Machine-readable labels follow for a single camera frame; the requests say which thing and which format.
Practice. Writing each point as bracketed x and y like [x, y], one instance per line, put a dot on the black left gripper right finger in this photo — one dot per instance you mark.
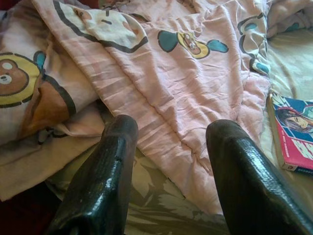
[249, 191]

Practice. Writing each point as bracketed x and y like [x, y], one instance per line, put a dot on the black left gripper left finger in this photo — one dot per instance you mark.
[102, 183]

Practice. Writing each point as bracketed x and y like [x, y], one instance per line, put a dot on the blue and pink comic book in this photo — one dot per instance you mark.
[298, 127]

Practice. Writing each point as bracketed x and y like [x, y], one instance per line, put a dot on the pink cartoon print quilt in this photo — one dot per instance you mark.
[171, 85]

